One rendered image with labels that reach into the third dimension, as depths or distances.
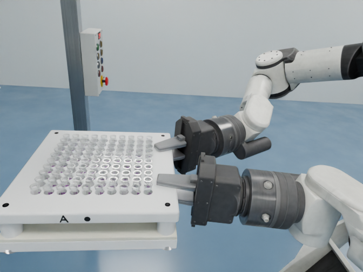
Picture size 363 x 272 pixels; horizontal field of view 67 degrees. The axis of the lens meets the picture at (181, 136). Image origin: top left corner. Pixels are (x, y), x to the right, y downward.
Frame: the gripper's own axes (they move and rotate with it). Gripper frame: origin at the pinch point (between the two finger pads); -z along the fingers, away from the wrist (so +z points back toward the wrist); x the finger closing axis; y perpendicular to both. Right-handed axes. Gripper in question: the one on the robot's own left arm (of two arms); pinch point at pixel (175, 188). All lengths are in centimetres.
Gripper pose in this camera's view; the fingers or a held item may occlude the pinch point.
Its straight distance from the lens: 44.3
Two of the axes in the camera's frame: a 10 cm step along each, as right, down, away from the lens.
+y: 0.5, -4.5, 8.9
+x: -1.0, 8.9, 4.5
